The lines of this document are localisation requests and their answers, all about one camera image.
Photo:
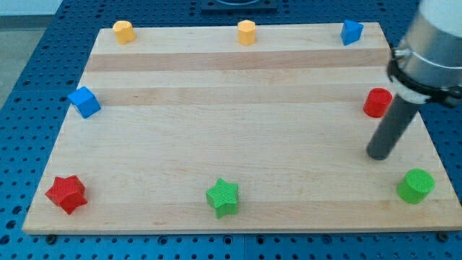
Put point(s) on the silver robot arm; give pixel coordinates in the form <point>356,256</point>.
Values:
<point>426,65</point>

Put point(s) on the wooden board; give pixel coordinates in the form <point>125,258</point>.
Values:
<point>282,118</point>

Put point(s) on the green star block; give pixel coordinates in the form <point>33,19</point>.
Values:
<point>223,197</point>

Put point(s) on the yellow hexagon block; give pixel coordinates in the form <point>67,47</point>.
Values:
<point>246,32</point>

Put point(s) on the yellow heart block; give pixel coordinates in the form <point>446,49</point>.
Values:
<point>124,32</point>

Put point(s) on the blue cube block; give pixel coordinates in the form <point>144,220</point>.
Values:
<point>84,101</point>

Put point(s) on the red cylinder block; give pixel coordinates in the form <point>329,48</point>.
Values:
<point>377,102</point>

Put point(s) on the blue triangle block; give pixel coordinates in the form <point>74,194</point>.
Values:
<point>351,32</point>

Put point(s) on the red star block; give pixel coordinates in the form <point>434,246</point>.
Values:
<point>67,193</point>

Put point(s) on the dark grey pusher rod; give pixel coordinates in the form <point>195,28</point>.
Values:
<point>392,126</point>

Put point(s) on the green cylinder block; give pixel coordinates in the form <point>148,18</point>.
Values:
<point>416,185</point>

